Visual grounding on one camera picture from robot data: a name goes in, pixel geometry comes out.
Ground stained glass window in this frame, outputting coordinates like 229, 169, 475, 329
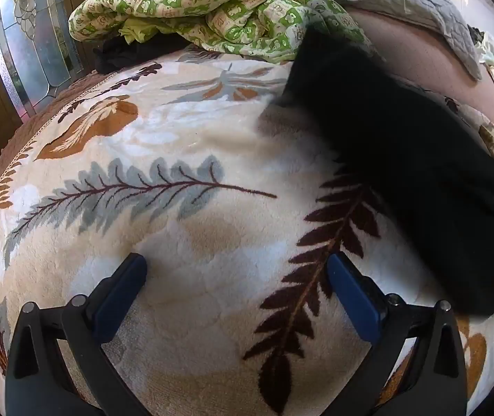
0, 0, 85, 118

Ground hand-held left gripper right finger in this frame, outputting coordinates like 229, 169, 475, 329
326, 251, 469, 416

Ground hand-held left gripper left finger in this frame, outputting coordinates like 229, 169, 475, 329
5, 252, 161, 416

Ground black pants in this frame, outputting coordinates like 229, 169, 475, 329
269, 24, 494, 317

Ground pink bed sheet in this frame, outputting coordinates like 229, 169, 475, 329
347, 9, 494, 131

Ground leaf print plush blanket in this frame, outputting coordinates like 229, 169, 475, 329
0, 47, 494, 416

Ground green patterned quilt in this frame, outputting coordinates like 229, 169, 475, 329
68, 0, 374, 62

